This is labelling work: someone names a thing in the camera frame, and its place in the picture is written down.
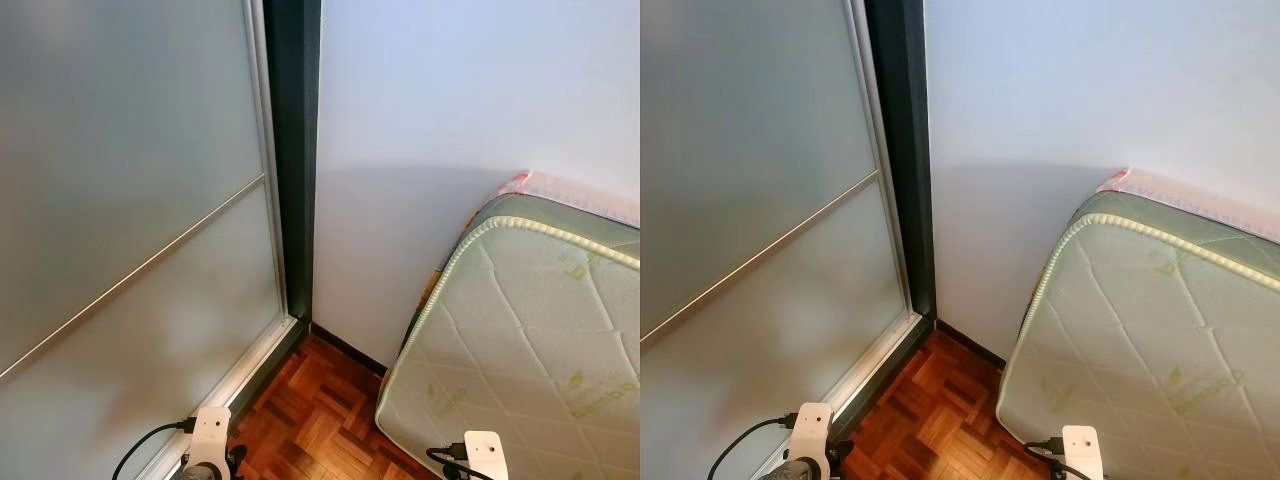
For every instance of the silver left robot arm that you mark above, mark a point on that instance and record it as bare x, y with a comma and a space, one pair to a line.
200, 472
795, 472

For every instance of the dark wooden baseboard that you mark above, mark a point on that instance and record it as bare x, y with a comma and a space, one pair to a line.
970, 345
350, 350

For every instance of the bamboo print quilted mattress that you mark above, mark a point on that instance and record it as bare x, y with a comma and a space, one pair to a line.
520, 330
1140, 330

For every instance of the frosted glass sliding door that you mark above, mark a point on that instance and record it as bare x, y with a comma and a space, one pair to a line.
120, 150
760, 150

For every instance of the pink patterned cloth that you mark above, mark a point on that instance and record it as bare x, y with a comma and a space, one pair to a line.
580, 198
1190, 195

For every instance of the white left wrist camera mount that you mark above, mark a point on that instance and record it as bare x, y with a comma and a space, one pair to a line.
812, 425
210, 430

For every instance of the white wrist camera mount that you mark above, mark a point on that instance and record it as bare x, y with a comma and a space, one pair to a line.
210, 430
487, 455
1082, 452
812, 425

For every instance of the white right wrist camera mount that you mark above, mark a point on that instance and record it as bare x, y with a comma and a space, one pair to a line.
1082, 452
487, 455

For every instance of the dark green door frame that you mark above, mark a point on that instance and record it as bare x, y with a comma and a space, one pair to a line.
905, 150
295, 150

